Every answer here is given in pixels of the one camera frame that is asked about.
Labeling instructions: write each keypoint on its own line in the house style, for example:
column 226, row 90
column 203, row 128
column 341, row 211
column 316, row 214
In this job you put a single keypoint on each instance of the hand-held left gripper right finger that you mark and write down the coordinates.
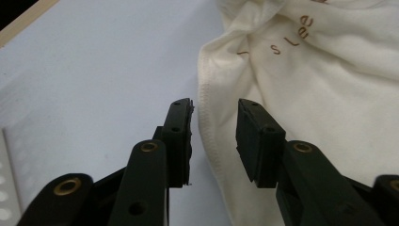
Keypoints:
column 313, row 188

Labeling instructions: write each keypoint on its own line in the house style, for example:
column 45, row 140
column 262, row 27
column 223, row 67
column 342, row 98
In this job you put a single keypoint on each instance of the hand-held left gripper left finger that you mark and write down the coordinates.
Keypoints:
column 141, row 182

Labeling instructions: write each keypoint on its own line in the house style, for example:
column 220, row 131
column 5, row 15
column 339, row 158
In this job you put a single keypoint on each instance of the white perforated plastic basket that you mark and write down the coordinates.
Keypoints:
column 6, row 194

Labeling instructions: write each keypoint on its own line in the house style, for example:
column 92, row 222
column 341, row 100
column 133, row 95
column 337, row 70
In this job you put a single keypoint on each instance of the wooden table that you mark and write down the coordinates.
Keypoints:
column 25, row 22

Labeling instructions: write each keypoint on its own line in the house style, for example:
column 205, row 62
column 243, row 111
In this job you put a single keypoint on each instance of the cream baby bodysuit brown trim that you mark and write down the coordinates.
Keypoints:
column 329, row 94

